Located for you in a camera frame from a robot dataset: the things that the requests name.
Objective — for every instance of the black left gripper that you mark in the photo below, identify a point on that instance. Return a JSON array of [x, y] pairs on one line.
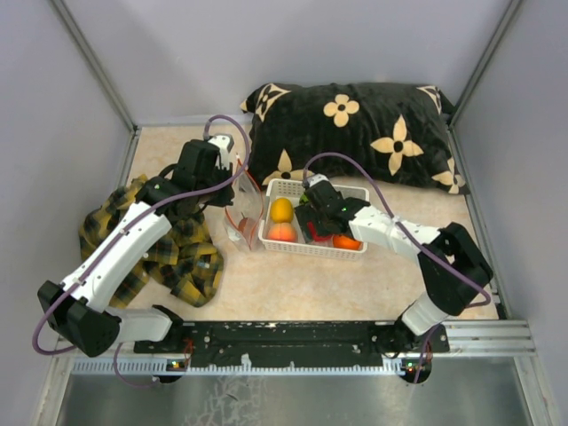
[[224, 199]]

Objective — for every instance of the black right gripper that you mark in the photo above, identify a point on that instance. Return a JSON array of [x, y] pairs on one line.
[[306, 213]]

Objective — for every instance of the clear zip bag orange zipper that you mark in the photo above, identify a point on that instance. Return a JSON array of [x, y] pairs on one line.
[[248, 201]]

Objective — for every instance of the red apple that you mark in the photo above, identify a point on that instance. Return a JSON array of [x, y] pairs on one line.
[[316, 235]]

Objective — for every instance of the yellow lemon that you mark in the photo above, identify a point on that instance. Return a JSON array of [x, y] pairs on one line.
[[282, 211]]

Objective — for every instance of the orange tangerine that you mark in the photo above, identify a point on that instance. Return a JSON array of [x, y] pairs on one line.
[[345, 242]]

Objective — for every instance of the orange peach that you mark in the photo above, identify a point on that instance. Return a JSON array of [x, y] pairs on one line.
[[282, 232]]

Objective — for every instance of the white perforated plastic basket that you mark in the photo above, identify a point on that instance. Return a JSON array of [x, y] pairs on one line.
[[293, 191]]

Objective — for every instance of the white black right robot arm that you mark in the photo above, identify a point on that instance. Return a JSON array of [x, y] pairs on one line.
[[454, 271]]

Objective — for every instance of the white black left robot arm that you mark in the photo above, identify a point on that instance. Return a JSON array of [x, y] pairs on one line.
[[150, 228]]

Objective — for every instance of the yellow black plaid shirt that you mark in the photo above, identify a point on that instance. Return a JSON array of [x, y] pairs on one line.
[[185, 260]]

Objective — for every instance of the black floral plush pillow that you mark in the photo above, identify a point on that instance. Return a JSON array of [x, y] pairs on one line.
[[396, 131]]

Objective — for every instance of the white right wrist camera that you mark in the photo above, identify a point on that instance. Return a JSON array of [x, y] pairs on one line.
[[314, 180]]

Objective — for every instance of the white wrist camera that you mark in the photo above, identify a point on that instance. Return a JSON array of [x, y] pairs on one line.
[[224, 144], [314, 180]]

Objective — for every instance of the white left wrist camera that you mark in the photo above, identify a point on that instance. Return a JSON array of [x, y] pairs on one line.
[[224, 144]]

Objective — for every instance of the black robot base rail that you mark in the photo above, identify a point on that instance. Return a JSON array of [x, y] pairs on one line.
[[286, 344]]

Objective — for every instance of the aluminium frame rail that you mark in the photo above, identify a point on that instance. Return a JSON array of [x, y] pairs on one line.
[[453, 340]]

